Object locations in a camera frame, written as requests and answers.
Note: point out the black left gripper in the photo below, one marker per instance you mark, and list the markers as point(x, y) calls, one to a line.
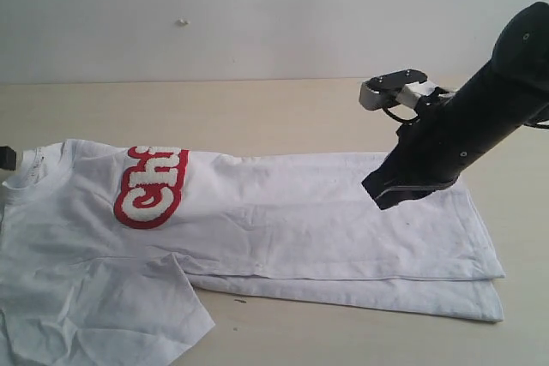
point(7, 159)

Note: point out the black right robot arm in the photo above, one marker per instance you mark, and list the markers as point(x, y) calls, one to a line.
point(509, 91)

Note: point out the white t-shirt red lettering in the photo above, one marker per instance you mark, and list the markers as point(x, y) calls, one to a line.
point(102, 248)

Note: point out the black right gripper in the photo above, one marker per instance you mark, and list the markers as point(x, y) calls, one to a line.
point(430, 154)

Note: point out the white wall plug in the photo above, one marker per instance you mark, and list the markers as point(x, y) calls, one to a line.
point(183, 22)

